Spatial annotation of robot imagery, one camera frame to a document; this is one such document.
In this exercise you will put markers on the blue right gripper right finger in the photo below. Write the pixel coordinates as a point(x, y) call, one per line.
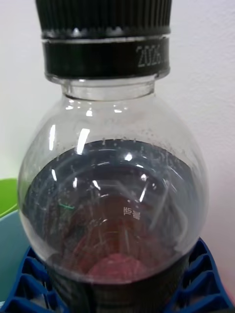
point(203, 286)

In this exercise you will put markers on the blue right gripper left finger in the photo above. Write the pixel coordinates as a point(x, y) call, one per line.
point(27, 288)

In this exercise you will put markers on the dark plastic bottle black cap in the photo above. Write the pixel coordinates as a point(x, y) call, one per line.
point(112, 171)

